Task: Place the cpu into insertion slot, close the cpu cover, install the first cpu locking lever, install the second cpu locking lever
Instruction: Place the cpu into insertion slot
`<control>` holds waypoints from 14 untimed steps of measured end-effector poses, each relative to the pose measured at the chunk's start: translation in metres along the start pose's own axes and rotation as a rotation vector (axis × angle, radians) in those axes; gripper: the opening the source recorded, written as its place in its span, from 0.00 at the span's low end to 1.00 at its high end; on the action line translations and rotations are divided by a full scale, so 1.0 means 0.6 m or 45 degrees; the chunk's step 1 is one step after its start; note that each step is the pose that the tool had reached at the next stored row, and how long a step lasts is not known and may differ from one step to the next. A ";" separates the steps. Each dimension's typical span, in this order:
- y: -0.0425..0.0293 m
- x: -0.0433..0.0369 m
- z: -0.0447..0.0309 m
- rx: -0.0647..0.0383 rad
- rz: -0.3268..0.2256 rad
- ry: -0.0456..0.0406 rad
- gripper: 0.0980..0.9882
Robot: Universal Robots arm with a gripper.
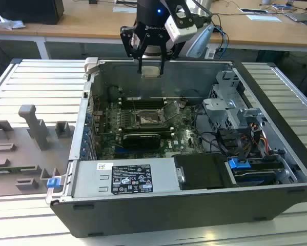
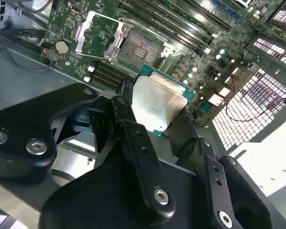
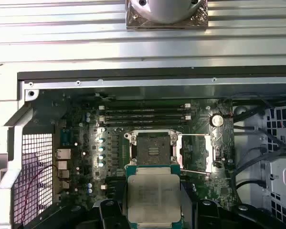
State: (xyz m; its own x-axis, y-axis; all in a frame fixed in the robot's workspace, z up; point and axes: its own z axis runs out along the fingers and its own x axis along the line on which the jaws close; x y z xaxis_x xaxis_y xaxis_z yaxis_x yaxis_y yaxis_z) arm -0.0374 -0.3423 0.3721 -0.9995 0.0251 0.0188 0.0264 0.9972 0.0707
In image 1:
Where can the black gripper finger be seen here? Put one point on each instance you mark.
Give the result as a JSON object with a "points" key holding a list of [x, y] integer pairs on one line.
{"points": [[125, 33], [162, 66]]}

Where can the silver CPU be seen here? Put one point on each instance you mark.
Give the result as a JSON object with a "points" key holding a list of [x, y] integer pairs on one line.
{"points": [[150, 71]]}

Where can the thin metal locking lever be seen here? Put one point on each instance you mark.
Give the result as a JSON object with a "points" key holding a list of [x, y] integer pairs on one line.
{"points": [[134, 106]]}

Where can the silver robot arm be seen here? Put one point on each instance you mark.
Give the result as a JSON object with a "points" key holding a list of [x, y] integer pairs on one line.
{"points": [[204, 5]]}

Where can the black RAM slot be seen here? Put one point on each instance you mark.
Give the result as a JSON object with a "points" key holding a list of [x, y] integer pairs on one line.
{"points": [[148, 127], [148, 130], [148, 100], [148, 104]]}

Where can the CPU socket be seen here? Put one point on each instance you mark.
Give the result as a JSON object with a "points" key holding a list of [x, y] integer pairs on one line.
{"points": [[148, 119]]}

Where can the wooden desk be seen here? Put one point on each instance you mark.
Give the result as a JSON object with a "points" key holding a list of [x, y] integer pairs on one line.
{"points": [[91, 25]]}

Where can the grey case latch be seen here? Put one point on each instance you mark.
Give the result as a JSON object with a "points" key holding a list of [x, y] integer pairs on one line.
{"points": [[91, 65]]}

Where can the white power adapter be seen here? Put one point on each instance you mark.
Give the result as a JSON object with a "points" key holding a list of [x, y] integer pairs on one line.
{"points": [[210, 53]]}

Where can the grey metal disk cage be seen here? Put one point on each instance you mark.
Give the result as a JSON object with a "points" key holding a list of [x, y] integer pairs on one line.
{"points": [[220, 107]]}

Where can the green motherboard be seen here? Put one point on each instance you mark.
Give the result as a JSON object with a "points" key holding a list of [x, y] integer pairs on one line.
{"points": [[184, 138]]}

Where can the black graphics card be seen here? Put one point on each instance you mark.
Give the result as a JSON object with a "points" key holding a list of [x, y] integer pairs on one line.
{"points": [[141, 141]]}

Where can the flat tablet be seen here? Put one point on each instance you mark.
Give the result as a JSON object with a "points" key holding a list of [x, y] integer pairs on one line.
{"points": [[253, 10]]}

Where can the white paper sheet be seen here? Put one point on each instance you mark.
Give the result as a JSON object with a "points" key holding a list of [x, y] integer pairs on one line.
{"points": [[263, 18]]}

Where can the black plastic shroud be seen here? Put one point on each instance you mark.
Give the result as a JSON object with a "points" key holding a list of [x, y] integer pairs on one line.
{"points": [[202, 171]]}

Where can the crumpled white paper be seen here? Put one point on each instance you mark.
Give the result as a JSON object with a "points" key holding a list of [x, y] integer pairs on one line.
{"points": [[11, 23]]}

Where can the hard disk in blue carrier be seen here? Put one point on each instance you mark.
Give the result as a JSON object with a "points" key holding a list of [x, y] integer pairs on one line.
{"points": [[239, 164]]}

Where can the grey power supply unit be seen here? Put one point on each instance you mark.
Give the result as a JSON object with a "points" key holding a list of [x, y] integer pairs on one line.
{"points": [[91, 179]]}

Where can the grey laptop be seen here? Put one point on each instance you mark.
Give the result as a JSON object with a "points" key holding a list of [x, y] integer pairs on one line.
{"points": [[299, 16]]}

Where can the black open PC case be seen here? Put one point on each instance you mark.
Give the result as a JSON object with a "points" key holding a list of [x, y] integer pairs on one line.
{"points": [[168, 217]]}

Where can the grey parts rack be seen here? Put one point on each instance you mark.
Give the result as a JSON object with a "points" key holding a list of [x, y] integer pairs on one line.
{"points": [[27, 153]]}

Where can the blue plastic clip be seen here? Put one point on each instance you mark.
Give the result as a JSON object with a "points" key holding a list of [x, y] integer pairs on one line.
{"points": [[52, 183]]}

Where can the green RAM stick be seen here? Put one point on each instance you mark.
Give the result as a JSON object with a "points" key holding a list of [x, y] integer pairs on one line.
{"points": [[4, 169]]}

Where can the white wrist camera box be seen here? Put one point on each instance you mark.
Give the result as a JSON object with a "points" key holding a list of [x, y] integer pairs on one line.
{"points": [[181, 28]]}

